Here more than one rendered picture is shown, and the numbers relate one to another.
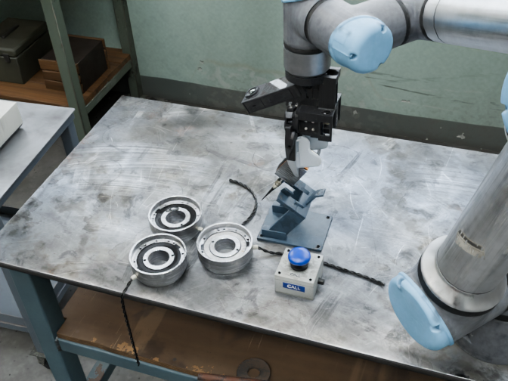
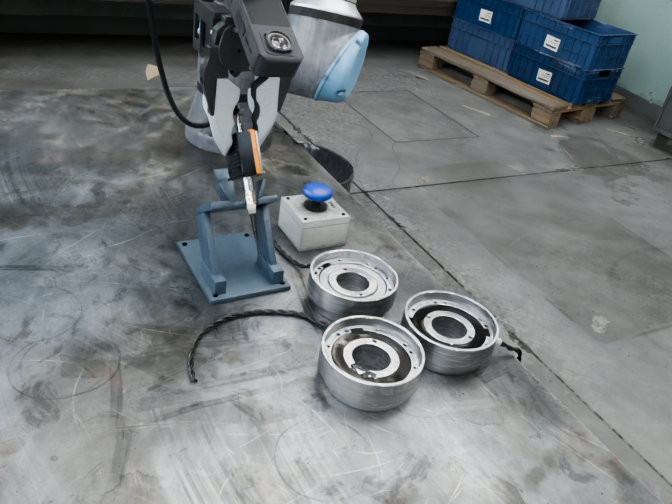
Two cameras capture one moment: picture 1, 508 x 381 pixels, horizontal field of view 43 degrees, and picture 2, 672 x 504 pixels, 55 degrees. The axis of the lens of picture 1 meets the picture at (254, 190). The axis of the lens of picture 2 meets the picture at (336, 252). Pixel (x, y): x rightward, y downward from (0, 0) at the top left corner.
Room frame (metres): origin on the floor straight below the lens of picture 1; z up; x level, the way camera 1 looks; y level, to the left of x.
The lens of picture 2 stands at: (1.38, 0.40, 1.25)
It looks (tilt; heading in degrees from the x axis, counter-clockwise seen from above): 32 degrees down; 216
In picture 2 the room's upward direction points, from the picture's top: 10 degrees clockwise
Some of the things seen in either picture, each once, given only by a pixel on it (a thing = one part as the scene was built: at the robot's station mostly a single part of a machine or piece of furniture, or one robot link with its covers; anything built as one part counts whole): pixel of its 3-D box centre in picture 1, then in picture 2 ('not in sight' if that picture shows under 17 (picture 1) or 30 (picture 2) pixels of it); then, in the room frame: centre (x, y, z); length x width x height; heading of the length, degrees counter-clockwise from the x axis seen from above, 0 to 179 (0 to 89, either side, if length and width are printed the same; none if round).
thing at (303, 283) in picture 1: (302, 274); (311, 217); (0.78, -0.08, 0.82); 0.08 x 0.07 x 0.05; 69
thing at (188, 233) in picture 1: (176, 220); (369, 363); (0.95, 0.16, 0.82); 0.10 x 0.10 x 0.04
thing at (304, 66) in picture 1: (308, 55); not in sight; (0.92, -0.10, 1.18); 0.08 x 0.08 x 0.05
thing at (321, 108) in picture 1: (311, 100); (241, 7); (0.91, -0.10, 1.10); 0.09 x 0.08 x 0.12; 70
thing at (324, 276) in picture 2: (225, 249); (351, 288); (0.86, 0.06, 0.82); 0.08 x 0.08 x 0.02
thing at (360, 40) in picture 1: (358, 32); not in sight; (0.84, -0.16, 1.26); 0.11 x 0.11 x 0.08; 28
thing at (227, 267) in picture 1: (225, 249); (351, 287); (0.86, 0.06, 0.82); 0.10 x 0.10 x 0.04
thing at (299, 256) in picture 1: (298, 262); (315, 203); (0.79, -0.07, 0.85); 0.04 x 0.04 x 0.05
